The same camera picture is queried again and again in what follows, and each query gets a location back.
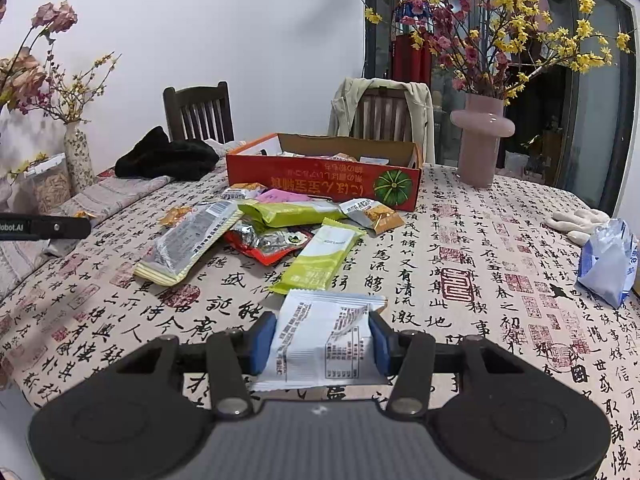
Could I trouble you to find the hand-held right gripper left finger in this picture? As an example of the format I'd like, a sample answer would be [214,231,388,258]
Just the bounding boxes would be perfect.
[107,311,277,420]

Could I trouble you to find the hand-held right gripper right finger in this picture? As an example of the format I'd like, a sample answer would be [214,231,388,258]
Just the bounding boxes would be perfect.
[370,311,538,419]

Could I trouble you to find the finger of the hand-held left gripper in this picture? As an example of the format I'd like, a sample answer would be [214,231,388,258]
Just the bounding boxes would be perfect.
[27,215,93,241]

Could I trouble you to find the white printed snack bag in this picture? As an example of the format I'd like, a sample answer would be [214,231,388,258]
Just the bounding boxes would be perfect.
[248,288,389,392]

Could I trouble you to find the red and silver snack bag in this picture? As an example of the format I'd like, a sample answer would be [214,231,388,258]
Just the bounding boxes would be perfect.
[223,220,315,267]

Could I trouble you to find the pile of snack packets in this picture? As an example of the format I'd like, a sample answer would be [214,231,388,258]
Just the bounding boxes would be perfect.
[134,182,406,295]

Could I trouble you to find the pink snack bag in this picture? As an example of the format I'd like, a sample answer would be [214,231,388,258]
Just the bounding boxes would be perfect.
[257,188,312,205]

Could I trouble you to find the orange cardboard box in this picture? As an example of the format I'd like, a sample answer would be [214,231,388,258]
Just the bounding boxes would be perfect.
[226,132,425,211]

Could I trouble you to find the clear plastic storage container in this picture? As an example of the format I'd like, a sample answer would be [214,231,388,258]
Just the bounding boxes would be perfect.
[22,152,74,214]

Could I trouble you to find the loose yellow flower sprig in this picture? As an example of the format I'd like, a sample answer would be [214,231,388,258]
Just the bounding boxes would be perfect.
[7,152,49,181]

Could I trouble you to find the small floral patterned vase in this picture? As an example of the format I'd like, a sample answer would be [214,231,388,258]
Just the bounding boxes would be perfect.
[64,122,96,194]

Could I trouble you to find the yellow and magenta flower sprigs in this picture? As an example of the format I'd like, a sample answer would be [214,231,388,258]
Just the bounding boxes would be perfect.
[47,52,122,126]

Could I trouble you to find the black cloth garment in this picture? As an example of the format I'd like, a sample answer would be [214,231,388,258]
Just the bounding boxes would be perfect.
[115,126,220,181]

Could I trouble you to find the dark wooden chair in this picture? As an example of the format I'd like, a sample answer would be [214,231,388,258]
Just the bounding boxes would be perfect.
[163,81,235,145]

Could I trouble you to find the dried pink rose bouquet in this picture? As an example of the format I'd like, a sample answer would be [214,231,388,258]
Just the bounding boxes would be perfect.
[0,0,79,113]

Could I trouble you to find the pink glass vase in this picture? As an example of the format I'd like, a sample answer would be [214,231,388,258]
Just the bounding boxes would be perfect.
[450,94,516,189]

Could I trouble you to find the chair with beige jacket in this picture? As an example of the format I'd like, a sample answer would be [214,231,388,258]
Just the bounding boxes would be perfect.
[327,77,436,164]

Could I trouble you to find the white work gloves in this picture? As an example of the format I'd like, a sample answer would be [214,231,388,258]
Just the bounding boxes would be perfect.
[544,208,611,246]

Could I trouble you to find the wooden chair with slatted back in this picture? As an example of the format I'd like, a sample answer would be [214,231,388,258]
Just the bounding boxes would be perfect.
[352,87,414,144]

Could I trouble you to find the blue and white plastic bag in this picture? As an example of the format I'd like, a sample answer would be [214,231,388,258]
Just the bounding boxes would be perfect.
[577,217,640,310]

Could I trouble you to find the yellow and pink blossom branches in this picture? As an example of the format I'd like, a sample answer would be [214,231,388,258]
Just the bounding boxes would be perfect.
[365,0,634,107]

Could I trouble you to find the red and blue hanging costume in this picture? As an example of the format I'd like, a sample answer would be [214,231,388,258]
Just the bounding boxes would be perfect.
[392,0,436,84]

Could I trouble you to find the pink vase with flowers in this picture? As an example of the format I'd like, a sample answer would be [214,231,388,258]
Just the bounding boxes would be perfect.
[365,0,639,217]

